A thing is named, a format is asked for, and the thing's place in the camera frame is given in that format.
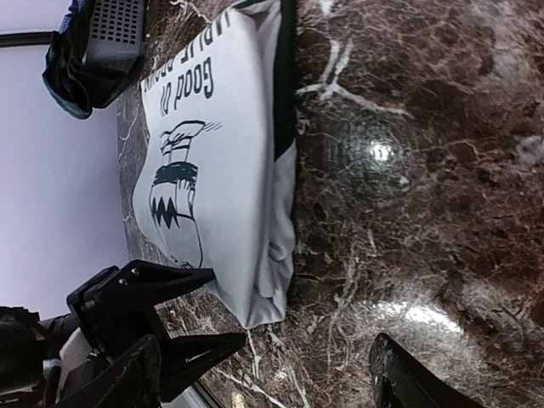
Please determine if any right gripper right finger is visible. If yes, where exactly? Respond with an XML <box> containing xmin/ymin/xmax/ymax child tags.
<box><xmin>369</xmin><ymin>333</ymin><xmax>480</xmax><ymax>408</ymax></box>

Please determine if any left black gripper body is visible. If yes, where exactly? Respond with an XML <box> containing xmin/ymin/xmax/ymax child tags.
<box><xmin>66</xmin><ymin>265</ymin><xmax>125</xmax><ymax>361</ymax></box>

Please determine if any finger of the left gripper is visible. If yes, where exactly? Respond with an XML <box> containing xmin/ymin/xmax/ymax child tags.
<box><xmin>118</xmin><ymin>260</ymin><xmax>215</xmax><ymax>310</ymax></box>
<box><xmin>154</xmin><ymin>332</ymin><xmax>247</xmax><ymax>402</ymax></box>

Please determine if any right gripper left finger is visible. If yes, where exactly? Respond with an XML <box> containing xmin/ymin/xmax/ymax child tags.
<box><xmin>55</xmin><ymin>335</ymin><xmax>162</xmax><ymax>408</ymax></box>

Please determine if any white and green raglan shirt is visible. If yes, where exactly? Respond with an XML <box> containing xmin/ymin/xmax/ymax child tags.
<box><xmin>133</xmin><ymin>1</ymin><xmax>297</xmax><ymax>329</ymax></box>

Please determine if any dark green plaid garment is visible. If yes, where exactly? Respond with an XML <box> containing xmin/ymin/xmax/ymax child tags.
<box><xmin>42</xmin><ymin>31</ymin><xmax>132</xmax><ymax>120</ymax></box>

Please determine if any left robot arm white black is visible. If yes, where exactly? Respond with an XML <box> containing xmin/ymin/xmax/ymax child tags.
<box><xmin>1</xmin><ymin>260</ymin><xmax>246</xmax><ymax>407</ymax></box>

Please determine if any white perforated laundry basket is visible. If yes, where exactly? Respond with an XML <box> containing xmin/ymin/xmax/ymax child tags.
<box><xmin>83</xmin><ymin>0</ymin><xmax>145</xmax><ymax>73</ymax></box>

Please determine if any blue checkered shirt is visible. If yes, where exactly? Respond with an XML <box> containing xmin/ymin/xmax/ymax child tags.
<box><xmin>59</xmin><ymin>0</ymin><xmax>86</xmax><ymax>34</ymax></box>

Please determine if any left black frame post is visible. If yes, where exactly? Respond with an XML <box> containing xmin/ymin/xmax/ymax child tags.
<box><xmin>0</xmin><ymin>31</ymin><xmax>53</xmax><ymax>48</ymax></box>

